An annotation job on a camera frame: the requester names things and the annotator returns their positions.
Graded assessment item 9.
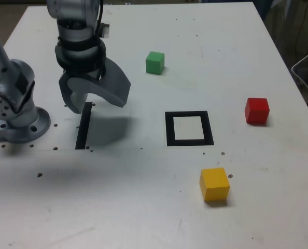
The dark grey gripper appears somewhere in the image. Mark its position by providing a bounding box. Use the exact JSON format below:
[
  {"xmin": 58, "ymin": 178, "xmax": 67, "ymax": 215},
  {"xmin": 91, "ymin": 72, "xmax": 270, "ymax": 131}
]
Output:
[{"xmin": 58, "ymin": 57, "xmax": 132, "ymax": 115}]

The green cube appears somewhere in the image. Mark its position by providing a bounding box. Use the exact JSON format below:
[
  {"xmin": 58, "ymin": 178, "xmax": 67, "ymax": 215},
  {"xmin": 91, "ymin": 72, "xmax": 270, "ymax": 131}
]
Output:
[{"xmin": 145, "ymin": 51, "xmax": 165, "ymax": 75}]

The yellow cube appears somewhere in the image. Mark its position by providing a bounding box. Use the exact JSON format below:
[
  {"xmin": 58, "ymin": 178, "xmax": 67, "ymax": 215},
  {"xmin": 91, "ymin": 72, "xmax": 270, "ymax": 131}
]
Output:
[{"xmin": 199, "ymin": 167, "xmax": 230, "ymax": 202}]

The red cube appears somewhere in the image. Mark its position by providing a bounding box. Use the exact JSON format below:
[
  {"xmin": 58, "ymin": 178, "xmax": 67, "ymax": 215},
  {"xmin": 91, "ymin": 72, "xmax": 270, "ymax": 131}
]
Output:
[{"xmin": 244, "ymin": 98, "xmax": 270, "ymax": 125}]

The black tape square outline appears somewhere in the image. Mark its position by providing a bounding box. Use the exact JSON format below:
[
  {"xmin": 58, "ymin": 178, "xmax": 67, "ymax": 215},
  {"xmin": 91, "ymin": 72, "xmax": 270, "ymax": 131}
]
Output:
[{"xmin": 164, "ymin": 110, "xmax": 215, "ymax": 147}]

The black tape strip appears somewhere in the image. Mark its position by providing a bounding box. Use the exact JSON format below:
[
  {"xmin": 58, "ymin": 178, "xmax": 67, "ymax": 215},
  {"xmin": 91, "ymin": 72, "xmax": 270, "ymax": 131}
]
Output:
[{"xmin": 75, "ymin": 102, "xmax": 93, "ymax": 150}]

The white bin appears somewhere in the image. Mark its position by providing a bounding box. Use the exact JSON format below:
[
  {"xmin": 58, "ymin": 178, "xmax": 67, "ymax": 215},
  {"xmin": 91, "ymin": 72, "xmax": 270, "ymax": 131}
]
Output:
[{"xmin": 291, "ymin": 43, "xmax": 308, "ymax": 98}]

